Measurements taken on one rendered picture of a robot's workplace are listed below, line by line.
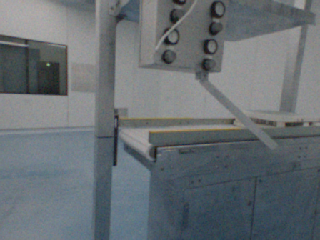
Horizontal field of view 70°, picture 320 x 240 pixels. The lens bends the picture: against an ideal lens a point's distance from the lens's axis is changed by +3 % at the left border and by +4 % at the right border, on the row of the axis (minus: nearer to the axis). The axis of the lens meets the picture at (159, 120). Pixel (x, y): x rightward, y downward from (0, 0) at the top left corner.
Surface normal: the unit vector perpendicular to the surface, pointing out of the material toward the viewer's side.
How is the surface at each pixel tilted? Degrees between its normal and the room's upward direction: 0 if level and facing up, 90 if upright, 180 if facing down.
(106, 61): 90
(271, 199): 90
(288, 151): 90
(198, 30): 90
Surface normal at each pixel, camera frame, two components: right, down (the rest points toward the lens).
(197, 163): 0.46, 0.14
